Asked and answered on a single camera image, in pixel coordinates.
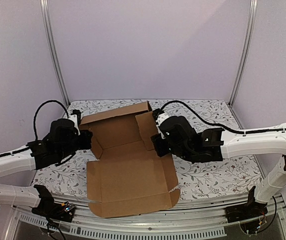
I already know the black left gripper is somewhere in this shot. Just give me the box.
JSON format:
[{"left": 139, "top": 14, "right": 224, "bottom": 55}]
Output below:
[{"left": 58, "top": 130, "right": 93, "bottom": 161}]

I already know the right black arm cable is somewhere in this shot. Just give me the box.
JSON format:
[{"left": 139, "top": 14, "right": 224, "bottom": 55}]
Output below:
[{"left": 159, "top": 100, "right": 286, "bottom": 135}]

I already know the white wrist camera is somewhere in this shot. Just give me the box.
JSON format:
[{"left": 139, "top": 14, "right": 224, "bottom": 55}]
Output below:
[
  {"left": 68, "top": 109, "right": 81, "bottom": 132},
  {"left": 152, "top": 108, "right": 169, "bottom": 126}
]

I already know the floral patterned table mat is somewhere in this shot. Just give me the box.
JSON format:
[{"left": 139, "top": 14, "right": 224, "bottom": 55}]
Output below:
[{"left": 31, "top": 100, "right": 263, "bottom": 201}]

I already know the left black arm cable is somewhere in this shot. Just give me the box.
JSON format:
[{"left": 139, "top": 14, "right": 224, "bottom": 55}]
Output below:
[{"left": 32, "top": 100, "right": 70, "bottom": 141}]

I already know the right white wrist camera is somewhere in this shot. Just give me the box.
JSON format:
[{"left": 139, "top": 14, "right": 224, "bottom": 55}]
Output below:
[{"left": 152, "top": 108, "right": 169, "bottom": 126}]

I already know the aluminium frame post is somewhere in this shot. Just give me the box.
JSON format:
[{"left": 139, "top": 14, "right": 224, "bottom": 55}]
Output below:
[
  {"left": 39, "top": 0, "right": 71, "bottom": 106},
  {"left": 228, "top": 0, "right": 258, "bottom": 108}
]

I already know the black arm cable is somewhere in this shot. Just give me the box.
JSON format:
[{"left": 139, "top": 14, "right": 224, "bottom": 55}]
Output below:
[
  {"left": 32, "top": 100, "right": 70, "bottom": 141},
  {"left": 159, "top": 100, "right": 286, "bottom": 135}
]

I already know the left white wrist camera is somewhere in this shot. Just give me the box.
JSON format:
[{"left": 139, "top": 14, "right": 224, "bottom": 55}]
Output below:
[{"left": 68, "top": 109, "right": 81, "bottom": 132}]

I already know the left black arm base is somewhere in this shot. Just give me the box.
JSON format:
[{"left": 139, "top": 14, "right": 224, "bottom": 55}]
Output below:
[{"left": 31, "top": 184, "right": 76, "bottom": 223}]

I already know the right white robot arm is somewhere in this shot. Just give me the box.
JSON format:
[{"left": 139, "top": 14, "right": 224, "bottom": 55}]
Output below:
[{"left": 151, "top": 112, "right": 286, "bottom": 218}]

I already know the right aluminium frame post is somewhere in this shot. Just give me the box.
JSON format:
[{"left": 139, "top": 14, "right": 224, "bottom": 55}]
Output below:
[{"left": 228, "top": 0, "right": 258, "bottom": 108}]

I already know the brown cardboard box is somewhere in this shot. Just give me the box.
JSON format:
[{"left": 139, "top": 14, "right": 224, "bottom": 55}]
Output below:
[{"left": 79, "top": 101, "right": 181, "bottom": 218}]

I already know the aluminium front rail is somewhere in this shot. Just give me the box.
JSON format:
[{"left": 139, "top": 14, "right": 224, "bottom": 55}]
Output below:
[{"left": 5, "top": 194, "right": 286, "bottom": 240}]

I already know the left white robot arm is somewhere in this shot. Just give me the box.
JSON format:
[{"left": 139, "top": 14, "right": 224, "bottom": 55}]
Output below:
[{"left": 0, "top": 118, "right": 93, "bottom": 217}]

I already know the left aluminium frame post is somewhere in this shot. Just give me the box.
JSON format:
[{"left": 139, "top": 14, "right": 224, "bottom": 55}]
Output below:
[{"left": 39, "top": 0, "right": 71, "bottom": 106}]

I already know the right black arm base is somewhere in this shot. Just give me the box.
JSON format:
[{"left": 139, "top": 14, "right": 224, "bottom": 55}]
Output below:
[{"left": 224, "top": 186, "right": 268, "bottom": 223}]

